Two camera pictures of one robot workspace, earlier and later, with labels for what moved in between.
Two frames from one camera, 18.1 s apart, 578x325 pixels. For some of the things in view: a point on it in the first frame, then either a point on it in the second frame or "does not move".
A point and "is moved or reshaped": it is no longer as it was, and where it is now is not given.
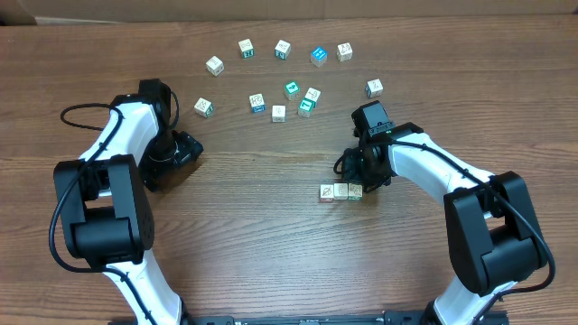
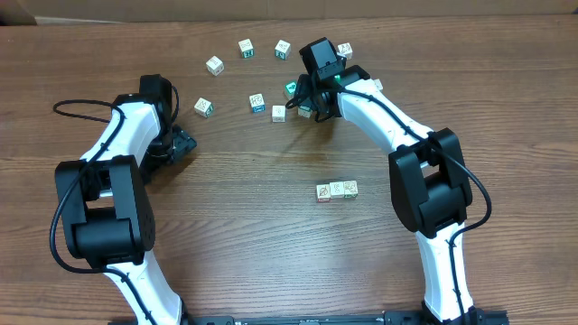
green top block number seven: x=305 y=106 does not move
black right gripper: x=352 y=174 → x=304 y=93
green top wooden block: x=292 y=90 does not move
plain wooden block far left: x=215 y=65 does not move
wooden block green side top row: x=283 y=50 does not move
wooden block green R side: x=355 y=191 is moved or reshaped
